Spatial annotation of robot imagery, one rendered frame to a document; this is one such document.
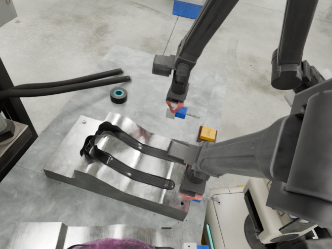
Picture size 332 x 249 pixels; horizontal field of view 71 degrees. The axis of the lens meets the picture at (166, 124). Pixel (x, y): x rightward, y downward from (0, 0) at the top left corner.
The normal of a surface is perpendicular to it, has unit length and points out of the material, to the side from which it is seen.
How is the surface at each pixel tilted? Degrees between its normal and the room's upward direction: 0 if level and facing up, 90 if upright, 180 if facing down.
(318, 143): 62
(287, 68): 34
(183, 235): 0
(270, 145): 83
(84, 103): 0
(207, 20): 110
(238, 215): 0
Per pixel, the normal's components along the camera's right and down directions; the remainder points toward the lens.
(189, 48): -0.18, 0.84
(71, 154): 0.13, -0.64
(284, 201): -0.94, -0.34
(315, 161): -0.82, -0.38
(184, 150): -0.11, -0.22
